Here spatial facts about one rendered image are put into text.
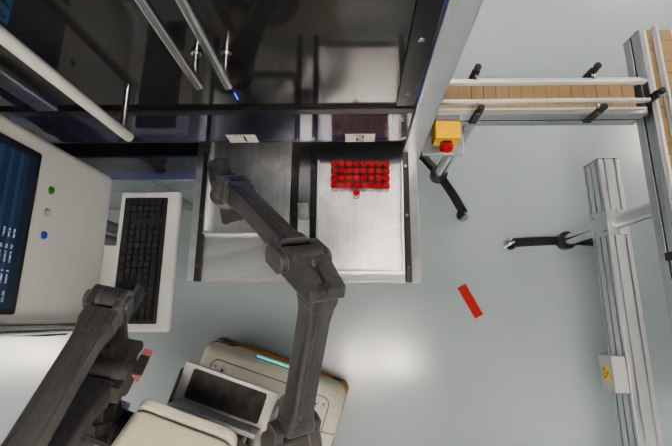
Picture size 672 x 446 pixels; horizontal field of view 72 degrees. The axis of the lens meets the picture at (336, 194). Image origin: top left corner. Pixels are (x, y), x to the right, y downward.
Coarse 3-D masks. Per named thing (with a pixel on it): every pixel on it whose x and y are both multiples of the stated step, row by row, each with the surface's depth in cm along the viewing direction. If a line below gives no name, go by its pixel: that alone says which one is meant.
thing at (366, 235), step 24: (336, 192) 144; (360, 192) 144; (384, 192) 143; (336, 216) 142; (360, 216) 142; (384, 216) 141; (336, 240) 140; (360, 240) 140; (384, 240) 139; (336, 264) 138; (360, 264) 138; (384, 264) 138
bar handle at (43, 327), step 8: (0, 328) 97; (8, 328) 99; (16, 328) 102; (24, 328) 104; (32, 328) 107; (40, 328) 109; (48, 328) 112; (56, 328) 115; (64, 328) 119; (72, 328) 122
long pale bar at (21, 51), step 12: (0, 24) 74; (0, 36) 74; (12, 36) 76; (12, 48) 77; (24, 48) 79; (24, 60) 81; (36, 60) 82; (48, 72) 86; (60, 84) 89; (72, 84) 93; (72, 96) 94; (84, 96) 97; (84, 108) 99; (96, 108) 101; (108, 120) 106; (120, 120) 115; (120, 132) 113
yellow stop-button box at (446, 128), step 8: (440, 120) 133; (448, 120) 133; (456, 120) 133; (432, 128) 137; (440, 128) 132; (448, 128) 132; (456, 128) 132; (432, 136) 137; (440, 136) 131; (448, 136) 131; (456, 136) 131; (432, 144) 137; (456, 144) 137
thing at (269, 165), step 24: (216, 144) 149; (240, 144) 149; (264, 144) 149; (288, 144) 148; (240, 168) 147; (264, 168) 147; (288, 168) 146; (264, 192) 145; (288, 192) 144; (216, 216) 143; (288, 216) 139
